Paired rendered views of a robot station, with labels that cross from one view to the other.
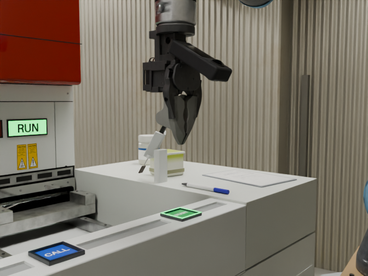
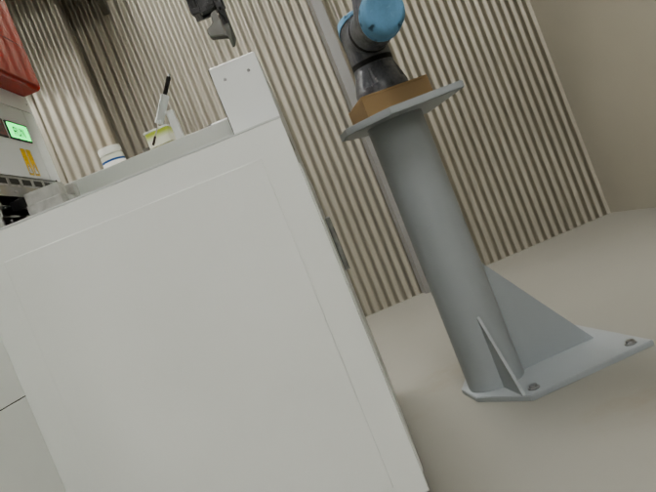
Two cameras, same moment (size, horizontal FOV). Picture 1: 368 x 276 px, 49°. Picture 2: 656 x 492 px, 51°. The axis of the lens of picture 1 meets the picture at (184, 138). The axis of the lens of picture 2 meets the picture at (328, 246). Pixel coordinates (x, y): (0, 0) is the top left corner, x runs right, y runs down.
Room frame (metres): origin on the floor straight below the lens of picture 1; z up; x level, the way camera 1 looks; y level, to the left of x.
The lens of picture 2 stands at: (-0.57, 1.08, 0.62)
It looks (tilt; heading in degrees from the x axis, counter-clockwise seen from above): 2 degrees down; 320
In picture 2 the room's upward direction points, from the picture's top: 22 degrees counter-clockwise
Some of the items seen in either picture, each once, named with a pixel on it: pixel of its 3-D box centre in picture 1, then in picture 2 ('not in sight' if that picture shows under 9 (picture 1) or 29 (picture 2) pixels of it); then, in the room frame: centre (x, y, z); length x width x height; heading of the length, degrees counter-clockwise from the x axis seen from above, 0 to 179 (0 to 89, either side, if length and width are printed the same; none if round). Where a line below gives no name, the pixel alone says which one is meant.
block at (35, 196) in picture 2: not in sight; (45, 193); (0.93, 0.51, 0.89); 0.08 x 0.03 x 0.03; 49
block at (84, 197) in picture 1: (82, 196); not in sight; (1.17, 0.30, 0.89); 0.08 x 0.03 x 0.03; 49
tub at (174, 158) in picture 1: (166, 162); (163, 140); (1.15, 0.05, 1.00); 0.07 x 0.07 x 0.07; 40
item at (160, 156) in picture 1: (156, 155); (166, 119); (1.05, 0.07, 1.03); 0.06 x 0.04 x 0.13; 49
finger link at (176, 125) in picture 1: (168, 119); (219, 29); (0.75, 0.03, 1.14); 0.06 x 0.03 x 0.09; 49
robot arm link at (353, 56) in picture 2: not in sight; (363, 37); (0.68, -0.38, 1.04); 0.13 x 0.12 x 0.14; 152
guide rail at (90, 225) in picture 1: (116, 234); not in sight; (1.01, 0.17, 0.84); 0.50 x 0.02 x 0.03; 49
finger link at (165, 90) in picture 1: (174, 94); (220, 8); (0.73, 0.02, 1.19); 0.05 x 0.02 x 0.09; 139
